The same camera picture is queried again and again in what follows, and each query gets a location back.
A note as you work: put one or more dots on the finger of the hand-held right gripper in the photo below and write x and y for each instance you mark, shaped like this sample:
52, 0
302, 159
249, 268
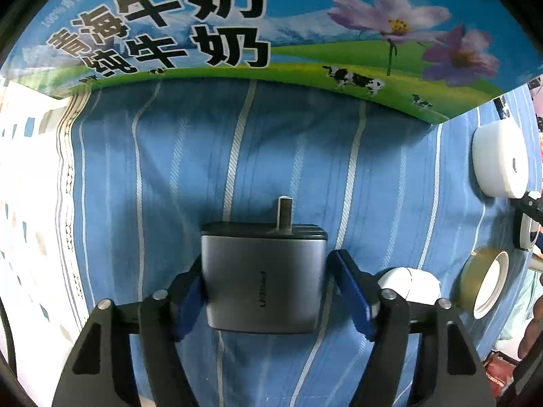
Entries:
533, 204

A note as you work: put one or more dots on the red patterned cloth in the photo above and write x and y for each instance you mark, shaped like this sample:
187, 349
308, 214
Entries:
500, 369

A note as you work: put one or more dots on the clear tape roll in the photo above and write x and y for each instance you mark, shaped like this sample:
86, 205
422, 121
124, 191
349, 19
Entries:
475, 280

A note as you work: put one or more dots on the pale teal cloth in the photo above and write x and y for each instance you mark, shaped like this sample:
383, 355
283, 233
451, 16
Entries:
519, 305

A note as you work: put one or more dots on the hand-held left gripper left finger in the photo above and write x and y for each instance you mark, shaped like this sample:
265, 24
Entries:
188, 305

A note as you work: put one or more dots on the blue striped cloth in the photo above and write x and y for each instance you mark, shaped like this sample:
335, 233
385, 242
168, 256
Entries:
169, 178

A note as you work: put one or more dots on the white jar with black lid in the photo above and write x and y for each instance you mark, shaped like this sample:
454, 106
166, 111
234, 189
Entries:
528, 231

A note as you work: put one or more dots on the white round jar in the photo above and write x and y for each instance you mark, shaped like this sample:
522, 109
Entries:
496, 157

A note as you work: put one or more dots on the blue printed cardboard box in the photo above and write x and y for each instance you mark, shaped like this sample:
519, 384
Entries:
297, 17

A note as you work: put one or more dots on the white earbuds case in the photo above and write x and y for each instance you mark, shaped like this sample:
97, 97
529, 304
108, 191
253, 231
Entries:
411, 284

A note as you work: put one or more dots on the orange and blue checked cloth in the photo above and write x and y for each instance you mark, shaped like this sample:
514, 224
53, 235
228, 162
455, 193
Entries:
34, 220

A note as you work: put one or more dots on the grey power adapter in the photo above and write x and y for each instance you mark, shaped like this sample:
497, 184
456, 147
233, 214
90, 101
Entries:
258, 280

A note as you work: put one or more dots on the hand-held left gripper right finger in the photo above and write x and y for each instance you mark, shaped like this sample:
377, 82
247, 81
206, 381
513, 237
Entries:
352, 296

